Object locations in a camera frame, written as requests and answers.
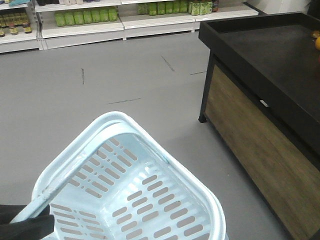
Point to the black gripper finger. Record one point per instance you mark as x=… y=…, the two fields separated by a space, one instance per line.
x=30 y=229

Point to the light blue plastic basket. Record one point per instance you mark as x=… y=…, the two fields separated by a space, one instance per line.
x=115 y=182

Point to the white store shelf unit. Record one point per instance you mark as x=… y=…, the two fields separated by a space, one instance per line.
x=51 y=24

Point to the black wood produce display stand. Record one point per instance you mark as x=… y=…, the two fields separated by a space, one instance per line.
x=262 y=96

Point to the orange back left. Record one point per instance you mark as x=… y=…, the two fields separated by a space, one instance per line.
x=317 y=43

